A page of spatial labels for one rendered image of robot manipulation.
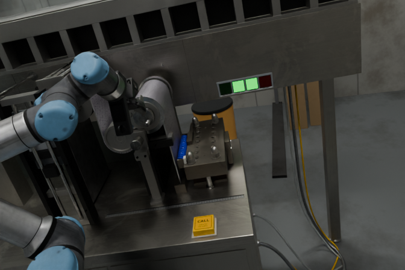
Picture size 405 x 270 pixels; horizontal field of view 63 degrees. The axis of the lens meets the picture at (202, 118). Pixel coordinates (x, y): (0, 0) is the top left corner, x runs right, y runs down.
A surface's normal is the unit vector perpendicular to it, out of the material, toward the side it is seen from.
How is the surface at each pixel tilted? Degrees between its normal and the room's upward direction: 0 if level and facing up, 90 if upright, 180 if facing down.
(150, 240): 0
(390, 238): 0
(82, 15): 90
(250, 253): 90
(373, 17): 90
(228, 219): 0
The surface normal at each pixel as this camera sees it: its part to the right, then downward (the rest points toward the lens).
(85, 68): -0.15, -0.26
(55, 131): 0.31, 0.33
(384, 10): -0.19, 0.43
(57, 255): -0.16, -0.85
